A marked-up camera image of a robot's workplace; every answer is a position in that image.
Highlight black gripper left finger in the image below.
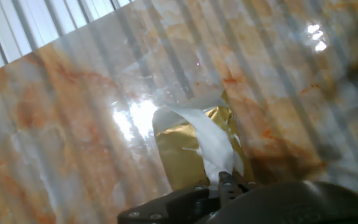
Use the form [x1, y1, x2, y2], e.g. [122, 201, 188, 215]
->
[117, 171, 240, 224]

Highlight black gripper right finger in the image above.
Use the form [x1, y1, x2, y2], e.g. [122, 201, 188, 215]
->
[239, 179, 265, 192]

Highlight white paper napkin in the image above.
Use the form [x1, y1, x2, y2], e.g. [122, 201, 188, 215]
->
[154, 89, 245, 185]

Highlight gold foil tissue pack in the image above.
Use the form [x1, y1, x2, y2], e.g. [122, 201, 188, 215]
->
[152, 90, 256, 191]

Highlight orange marble pattern mat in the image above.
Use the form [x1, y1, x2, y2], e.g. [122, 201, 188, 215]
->
[0, 0, 358, 224]

